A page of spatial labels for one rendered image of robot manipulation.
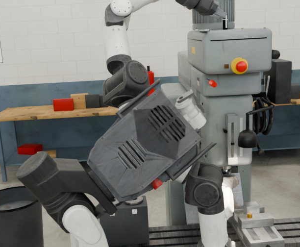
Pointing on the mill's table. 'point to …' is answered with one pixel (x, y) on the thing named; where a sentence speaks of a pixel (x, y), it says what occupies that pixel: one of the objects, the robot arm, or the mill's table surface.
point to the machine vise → (255, 232)
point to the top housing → (230, 49)
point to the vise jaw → (256, 220)
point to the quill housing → (220, 152)
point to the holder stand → (127, 223)
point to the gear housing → (226, 83)
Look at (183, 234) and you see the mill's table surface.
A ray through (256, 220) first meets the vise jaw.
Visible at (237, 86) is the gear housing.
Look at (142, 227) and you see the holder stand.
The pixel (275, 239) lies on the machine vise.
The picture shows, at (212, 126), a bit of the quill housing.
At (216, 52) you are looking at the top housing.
